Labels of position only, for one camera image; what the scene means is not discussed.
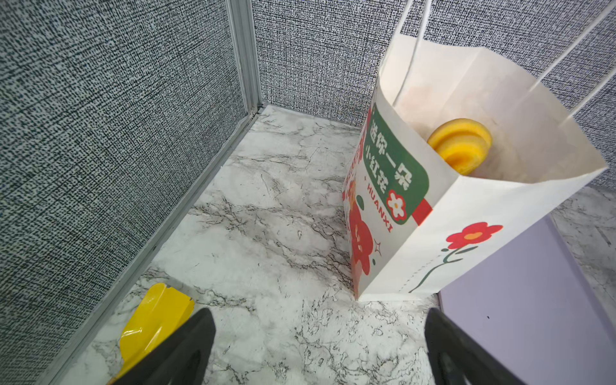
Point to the white floral paper bag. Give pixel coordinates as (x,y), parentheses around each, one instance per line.
(415,224)

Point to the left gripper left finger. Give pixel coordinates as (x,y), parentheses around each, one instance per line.
(181,359)

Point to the lilac plastic tray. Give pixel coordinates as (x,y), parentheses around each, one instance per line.
(530,306)

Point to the small striped bun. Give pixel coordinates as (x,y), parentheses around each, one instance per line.
(463,144)

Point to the yellow toy shovel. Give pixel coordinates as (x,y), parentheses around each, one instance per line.
(162,311)

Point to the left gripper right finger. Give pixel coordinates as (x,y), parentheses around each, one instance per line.
(455,358)

